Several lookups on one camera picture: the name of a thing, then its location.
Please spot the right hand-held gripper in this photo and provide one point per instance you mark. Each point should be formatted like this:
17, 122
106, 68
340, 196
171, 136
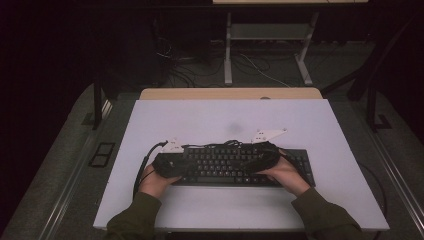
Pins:
266, 156

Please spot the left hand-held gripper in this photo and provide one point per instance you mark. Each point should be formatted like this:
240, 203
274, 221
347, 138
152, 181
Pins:
168, 165

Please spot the black computer keyboard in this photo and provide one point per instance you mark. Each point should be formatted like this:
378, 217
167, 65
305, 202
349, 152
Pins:
220, 165

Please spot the person's left hand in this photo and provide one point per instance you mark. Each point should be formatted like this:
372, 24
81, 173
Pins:
156, 183

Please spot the person's right hand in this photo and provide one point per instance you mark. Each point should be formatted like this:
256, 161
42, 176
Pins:
286, 178

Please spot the black floor socket plate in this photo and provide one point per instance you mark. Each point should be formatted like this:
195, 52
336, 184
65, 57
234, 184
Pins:
101, 154

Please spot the light wooden table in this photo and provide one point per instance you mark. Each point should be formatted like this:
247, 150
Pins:
230, 93

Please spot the black metal stand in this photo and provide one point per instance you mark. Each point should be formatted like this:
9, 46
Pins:
371, 106
97, 103

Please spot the white metal table frame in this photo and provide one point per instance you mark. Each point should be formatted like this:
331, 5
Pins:
228, 50

